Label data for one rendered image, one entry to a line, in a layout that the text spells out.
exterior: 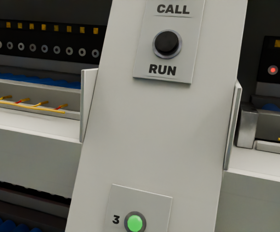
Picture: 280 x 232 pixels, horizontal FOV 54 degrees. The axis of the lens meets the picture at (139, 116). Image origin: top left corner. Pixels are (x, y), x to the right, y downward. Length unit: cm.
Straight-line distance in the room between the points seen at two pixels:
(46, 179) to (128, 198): 7
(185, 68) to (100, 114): 7
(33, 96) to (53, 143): 8
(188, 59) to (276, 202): 10
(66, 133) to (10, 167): 5
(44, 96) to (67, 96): 2
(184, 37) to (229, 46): 3
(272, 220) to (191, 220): 5
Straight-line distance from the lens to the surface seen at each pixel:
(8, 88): 30
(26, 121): 25
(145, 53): 19
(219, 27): 20
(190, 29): 19
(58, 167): 21
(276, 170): 19
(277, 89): 36
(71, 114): 25
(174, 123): 18
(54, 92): 27
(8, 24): 48
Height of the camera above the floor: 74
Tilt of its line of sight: 7 degrees up
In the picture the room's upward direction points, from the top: 10 degrees clockwise
